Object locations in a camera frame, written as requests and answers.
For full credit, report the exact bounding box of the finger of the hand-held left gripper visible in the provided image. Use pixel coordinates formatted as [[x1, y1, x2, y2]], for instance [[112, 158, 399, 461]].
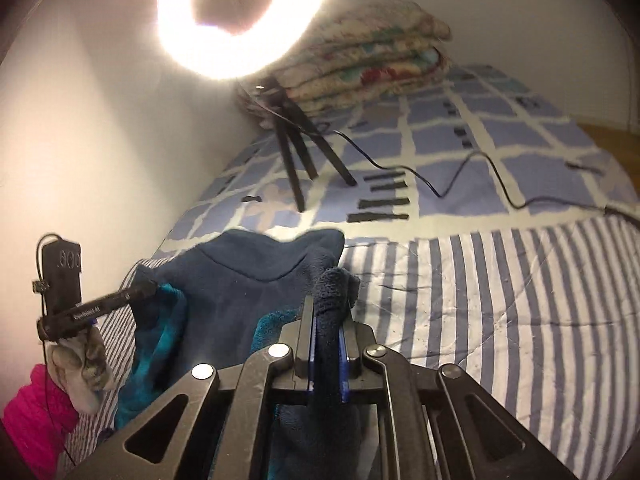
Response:
[[117, 282, 160, 306]]

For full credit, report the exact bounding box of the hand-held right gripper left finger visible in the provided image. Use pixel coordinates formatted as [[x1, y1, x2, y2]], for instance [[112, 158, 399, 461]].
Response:
[[65, 296, 318, 480]]

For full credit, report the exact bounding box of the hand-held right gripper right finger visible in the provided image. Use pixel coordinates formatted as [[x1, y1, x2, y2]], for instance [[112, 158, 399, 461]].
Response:
[[340, 322, 576, 480]]

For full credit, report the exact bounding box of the teal plaid fleece jacket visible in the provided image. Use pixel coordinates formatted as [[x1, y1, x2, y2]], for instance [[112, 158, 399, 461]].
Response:
[[114, 229, 378, 480]]

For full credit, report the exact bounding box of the person's left hand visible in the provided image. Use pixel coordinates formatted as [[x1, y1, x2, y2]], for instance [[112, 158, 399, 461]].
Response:
[[47, 327, 117, 416]]

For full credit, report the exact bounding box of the striped bed sheet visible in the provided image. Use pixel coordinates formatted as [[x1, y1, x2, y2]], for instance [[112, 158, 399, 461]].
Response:
[[65, 215, 640, 461]]

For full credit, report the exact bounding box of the black tripod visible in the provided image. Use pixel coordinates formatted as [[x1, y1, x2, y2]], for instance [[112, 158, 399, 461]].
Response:
[[257, 77, 358, 212]]

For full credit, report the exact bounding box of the folded floral quilt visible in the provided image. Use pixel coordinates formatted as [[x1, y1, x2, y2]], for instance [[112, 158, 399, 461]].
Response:
[[235, 2, 453, 116]]

